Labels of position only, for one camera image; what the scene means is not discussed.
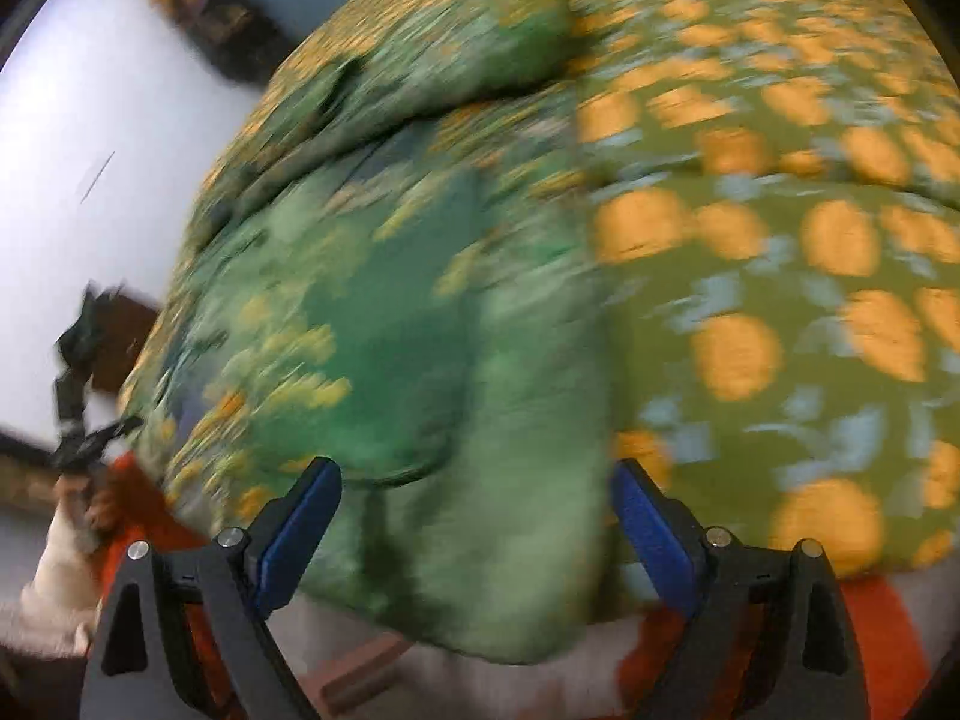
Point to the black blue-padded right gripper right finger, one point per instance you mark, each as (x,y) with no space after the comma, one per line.
(766,633)

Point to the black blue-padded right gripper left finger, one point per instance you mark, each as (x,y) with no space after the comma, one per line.
(144,664)

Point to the green landscape print padded jacket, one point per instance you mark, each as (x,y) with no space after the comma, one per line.
(392,270)

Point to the clothes hanging on coat rack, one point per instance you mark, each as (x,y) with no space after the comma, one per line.
(236,37)

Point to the person's left hand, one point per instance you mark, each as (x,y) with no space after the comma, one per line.
(90,504)

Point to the orange fluffy garment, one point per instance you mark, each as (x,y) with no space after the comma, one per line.
(893,658)

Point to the dark bag on cabinet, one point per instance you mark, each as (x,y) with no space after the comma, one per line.
(87,341)

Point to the dark brown wooden drawer cabinet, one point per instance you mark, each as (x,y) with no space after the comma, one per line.
(123,323)

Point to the orange floral green duvet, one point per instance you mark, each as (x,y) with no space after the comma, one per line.
(773,216)

